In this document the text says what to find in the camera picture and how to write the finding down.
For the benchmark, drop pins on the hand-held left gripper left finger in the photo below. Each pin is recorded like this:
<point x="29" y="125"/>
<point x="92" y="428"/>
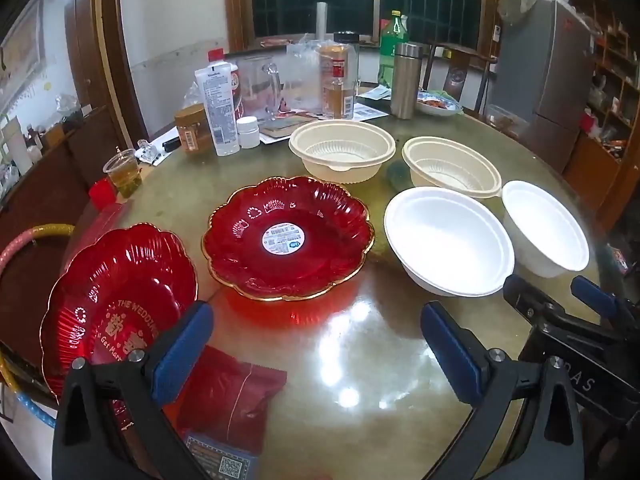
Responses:
<point x="182" y="350"/>

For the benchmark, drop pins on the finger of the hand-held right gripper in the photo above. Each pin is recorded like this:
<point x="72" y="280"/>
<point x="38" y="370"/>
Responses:
<point x="595" y="292"/>
<point x="530" y="300"/>

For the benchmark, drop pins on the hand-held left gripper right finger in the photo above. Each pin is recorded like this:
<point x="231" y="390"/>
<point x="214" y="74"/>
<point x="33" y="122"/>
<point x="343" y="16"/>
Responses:
<point x="450" y="355"/>

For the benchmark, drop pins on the white foam bowl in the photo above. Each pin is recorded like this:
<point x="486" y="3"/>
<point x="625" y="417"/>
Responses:
<point x="540" y="230"/>
<point x="445" y="240"/>

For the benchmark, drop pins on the red plate with gold lettering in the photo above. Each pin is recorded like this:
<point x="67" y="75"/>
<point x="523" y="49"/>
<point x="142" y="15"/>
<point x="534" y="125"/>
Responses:
<point x="100" y="280"/>

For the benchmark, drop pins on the red plate with round sticker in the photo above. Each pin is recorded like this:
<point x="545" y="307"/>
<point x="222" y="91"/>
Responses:
<point x="235" y="255"/>

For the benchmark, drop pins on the cream plastic bowl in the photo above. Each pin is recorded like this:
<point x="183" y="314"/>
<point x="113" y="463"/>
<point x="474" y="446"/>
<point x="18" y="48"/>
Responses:
<point x="450" y="160"/>
<point x="340" y="171"/>

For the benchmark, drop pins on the red plastic bag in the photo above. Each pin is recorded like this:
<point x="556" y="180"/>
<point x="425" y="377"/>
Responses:
<point x="225" y="390"/>

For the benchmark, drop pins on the pink yellow blue hula hoop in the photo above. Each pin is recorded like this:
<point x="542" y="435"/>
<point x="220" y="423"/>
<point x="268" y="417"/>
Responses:
<point x="45" y="230"/>

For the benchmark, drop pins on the clear plastic food box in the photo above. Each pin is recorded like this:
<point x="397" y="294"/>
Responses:
<point x="505" y="119"/>

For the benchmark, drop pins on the clear plastic cup with tea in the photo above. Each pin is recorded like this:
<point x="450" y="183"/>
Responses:
<point x="124" y="175"/>

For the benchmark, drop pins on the small clear glass bottle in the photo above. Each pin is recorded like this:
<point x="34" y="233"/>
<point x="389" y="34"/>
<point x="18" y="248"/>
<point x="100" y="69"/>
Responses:
<point x="148" y="152"/>

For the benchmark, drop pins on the wooden shelf unit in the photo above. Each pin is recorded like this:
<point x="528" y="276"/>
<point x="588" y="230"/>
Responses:
<point x="615" y="85"/>

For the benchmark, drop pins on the blue white dish with food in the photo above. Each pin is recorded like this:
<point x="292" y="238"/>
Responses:
<point x="440" y="105"/>

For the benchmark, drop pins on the amber jar with brown lid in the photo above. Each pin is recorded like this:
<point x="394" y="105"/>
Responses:
<point x="192" y="130"/>

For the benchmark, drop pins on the grey refrigerator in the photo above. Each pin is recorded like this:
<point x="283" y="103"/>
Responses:
<point x="545" y="75"/>

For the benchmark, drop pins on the wooden sideboard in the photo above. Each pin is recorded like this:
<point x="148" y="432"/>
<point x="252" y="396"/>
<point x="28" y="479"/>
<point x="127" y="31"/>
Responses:
<point x="50" y="170"/>

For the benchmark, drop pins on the green cloth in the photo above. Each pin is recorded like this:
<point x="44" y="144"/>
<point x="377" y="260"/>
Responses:
<point x="437" y="93"/>

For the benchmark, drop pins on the small white pill bottle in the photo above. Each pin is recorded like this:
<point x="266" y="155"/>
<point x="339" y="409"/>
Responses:
<point x="248" y="132"/>

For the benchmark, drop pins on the wooden chair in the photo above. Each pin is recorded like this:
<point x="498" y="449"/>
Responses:
<point x="457" y="77"/>

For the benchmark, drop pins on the white squeeze tube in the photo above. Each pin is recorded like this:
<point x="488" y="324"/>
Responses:
<point x="220" y="110"/>

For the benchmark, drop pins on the worn book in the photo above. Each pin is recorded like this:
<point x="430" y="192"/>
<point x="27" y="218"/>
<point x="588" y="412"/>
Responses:
<point x="287" y="126"/>

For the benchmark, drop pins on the steel thermos flask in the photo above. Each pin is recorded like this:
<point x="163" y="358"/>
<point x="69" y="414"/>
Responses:
<point x="406" y="85"/>

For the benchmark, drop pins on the white printed paper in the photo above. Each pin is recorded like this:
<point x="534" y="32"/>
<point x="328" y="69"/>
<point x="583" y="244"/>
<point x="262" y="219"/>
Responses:
<point x="372" y="107"/>

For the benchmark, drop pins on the clear glass pitcher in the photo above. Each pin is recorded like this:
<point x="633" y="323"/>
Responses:
<point x="257" y="87"/>

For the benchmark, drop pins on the amber liquor bottle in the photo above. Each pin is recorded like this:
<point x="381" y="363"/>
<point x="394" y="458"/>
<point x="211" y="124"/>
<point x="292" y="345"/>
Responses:
<point x="339" y="100"/>

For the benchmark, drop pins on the green soda bottle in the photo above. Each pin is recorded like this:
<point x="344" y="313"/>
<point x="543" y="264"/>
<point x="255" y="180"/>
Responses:
<point x="391" y="45"/>

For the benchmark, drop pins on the olive cloth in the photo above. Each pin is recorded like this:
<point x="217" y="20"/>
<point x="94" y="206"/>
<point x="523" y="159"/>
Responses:
<point x="515" y="7"/>

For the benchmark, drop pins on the white red liquor bottle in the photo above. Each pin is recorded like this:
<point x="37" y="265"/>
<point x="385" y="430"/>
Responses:
<point x="216" y="55"/>

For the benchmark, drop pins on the clear plastic bag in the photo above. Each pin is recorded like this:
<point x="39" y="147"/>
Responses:
<point x="302" y="75"/>

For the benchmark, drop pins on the gold canister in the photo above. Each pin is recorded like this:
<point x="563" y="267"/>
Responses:
<point x="332" y="55"/>

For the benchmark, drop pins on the wooden framed window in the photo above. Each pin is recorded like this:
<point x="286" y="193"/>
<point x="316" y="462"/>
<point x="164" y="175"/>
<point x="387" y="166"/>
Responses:
<point x="425" y="0"/>

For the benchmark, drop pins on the plastic wrap roll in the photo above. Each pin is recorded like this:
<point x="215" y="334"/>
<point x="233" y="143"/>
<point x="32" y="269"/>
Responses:
<point x="322" y="22"/>

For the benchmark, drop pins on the framed wall picture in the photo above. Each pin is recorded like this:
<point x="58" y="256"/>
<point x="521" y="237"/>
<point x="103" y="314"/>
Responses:
<point x="20" y="50"/>

